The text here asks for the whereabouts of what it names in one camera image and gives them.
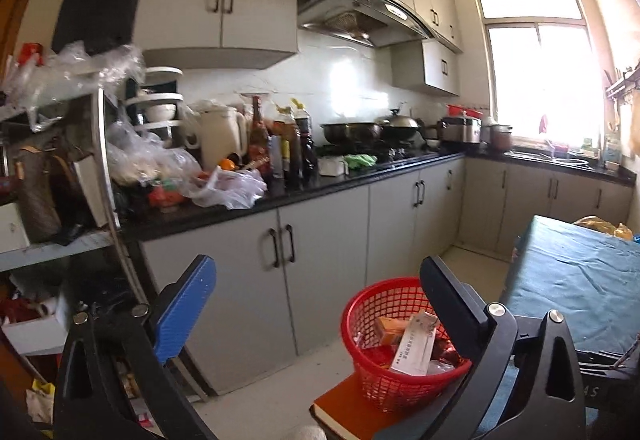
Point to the clear plastic sheet bundle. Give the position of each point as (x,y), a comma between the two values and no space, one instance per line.
(70,74)

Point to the brown handbag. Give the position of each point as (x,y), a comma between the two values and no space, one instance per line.
(40,195)

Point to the kitchen window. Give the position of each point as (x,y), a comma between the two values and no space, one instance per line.
(540,69)

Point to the small white carton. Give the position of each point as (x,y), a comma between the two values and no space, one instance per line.
(412,350)

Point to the black kitchen countertop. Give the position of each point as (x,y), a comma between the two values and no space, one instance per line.
(325,182)

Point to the red plastic basket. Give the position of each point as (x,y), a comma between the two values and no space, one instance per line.
(370,370)

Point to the steel range hood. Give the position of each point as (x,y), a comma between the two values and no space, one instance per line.
(360,9)

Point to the white square container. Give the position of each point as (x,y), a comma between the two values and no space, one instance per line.
(332,165)

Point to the orange carton box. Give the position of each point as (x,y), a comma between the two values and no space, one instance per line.
(392,330)

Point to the brown sauce bottle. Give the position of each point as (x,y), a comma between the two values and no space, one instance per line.
(259,139)

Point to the brown hardcover book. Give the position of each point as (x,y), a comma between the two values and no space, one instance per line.
(350,410)

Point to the black wok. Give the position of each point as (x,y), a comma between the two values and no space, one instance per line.
(400,124)

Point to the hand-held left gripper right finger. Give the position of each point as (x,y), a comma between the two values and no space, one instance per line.
(450,310)

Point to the yellow plastic bag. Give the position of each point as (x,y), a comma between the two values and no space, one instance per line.
(600,225)

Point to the green rag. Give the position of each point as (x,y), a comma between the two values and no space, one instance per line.
(360,161)

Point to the white drawer box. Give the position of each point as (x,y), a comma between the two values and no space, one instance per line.
(35,335)

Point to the white red plastic bag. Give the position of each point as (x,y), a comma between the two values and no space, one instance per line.
(230,190)

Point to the white electric kettle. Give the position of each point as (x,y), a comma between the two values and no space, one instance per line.
(220,134)

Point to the dark soy sauce bottle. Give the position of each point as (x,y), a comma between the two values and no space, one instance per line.
(306,144)

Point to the red cloth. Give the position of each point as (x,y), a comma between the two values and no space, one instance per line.
(543,123)

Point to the yellow cap bottle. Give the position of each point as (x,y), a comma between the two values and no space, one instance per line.
(285,144)

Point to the brown pot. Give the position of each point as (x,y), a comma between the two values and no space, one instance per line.
(501,137)

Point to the grey lower kitchen cabinets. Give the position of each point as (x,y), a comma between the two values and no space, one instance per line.
(330,260)

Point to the dark cooking pan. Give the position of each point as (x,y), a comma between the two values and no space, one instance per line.
(350,132)

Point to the red plastic basin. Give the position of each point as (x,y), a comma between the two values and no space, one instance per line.
(462,110)

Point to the orange fruit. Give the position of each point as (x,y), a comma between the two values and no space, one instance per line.
(226,164)

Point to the red can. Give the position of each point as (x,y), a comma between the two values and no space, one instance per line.
(31,53)

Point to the grey upper kitchen cabinets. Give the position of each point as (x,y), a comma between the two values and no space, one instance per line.
(260,4)

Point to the steel rice cooker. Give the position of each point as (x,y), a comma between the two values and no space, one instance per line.
(460,129)

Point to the blue tablecloth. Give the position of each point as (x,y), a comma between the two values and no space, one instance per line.
(575,280)

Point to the gas stove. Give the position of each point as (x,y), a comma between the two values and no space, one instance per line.
(390,154)

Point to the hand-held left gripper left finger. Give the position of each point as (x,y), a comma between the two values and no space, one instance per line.
(185,305)

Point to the metal shelf rack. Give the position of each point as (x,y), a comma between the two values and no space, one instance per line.
(107,180)

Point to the grey kitchen cabinets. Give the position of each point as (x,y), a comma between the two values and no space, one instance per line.
(260,4)
(330,260)

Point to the clear crumpled plastic bags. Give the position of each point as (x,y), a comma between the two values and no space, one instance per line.
(145,154)

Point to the white tiered dish rack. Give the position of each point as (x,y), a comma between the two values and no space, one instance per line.
(160,109)

